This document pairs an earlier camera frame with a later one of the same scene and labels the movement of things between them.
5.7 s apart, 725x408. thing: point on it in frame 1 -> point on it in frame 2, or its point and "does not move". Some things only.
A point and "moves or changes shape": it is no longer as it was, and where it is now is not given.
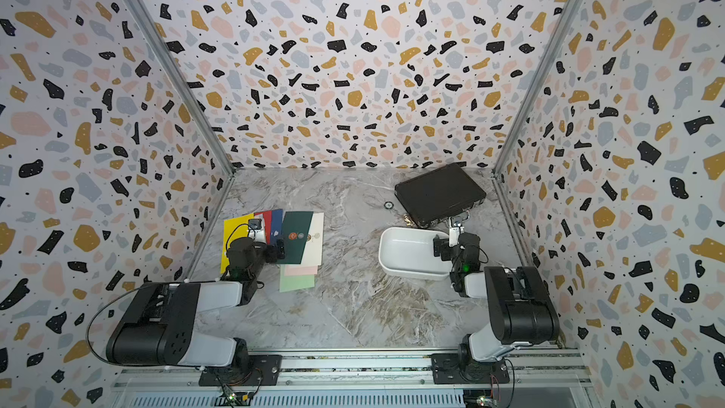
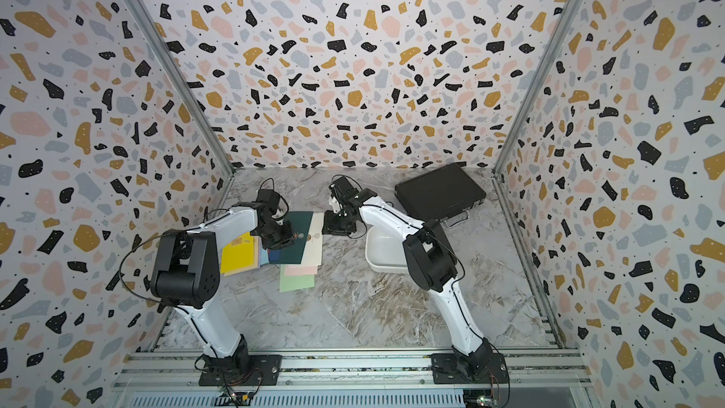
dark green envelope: (295, 229) does not move
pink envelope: (300, 270) does not move
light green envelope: (292, 282) does not move
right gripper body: (447, 253) -> (337, 223)
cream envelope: (312, 255) does not move
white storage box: (410, 252) moves or changes shape
